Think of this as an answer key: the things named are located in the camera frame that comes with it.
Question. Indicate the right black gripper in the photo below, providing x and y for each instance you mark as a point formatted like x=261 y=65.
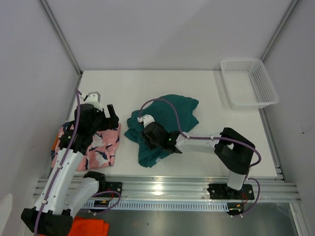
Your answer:
x=149 y=145

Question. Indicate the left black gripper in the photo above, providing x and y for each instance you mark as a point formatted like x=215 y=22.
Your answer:
x=109 y=123

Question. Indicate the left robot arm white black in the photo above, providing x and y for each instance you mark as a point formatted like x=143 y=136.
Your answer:
x=54 y=211

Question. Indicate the teal green shorts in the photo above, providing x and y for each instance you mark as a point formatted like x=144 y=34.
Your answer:
x=164 y=115

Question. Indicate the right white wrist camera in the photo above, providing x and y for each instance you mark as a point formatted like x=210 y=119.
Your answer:
x=145 y=120

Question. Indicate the white plastic basket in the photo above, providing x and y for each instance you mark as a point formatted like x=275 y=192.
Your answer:
x=247 y=84

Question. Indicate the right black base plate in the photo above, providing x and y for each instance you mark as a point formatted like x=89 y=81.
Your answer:
x=219 y=191

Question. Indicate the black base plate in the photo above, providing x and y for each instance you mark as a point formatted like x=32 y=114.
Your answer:
x=112 y=186
x=219 y=191

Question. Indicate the patterned orange blue shorts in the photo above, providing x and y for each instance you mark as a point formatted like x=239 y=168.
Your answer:
x=54 y=147

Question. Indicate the pink patterned shorts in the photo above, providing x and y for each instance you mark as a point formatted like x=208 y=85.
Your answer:
x=101 y=152

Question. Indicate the aluminium mounting rail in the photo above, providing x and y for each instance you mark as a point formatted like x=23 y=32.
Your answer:
x=195 y=189

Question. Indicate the folded orange shorts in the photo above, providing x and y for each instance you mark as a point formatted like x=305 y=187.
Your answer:
x=89 y=227

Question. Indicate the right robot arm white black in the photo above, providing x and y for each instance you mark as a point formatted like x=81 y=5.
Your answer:
x=234 y=150

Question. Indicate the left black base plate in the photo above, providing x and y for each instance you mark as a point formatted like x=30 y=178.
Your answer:
x=112 y=186

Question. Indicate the white slotted cable duct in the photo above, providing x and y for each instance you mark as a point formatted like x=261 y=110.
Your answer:
x=157 y=205

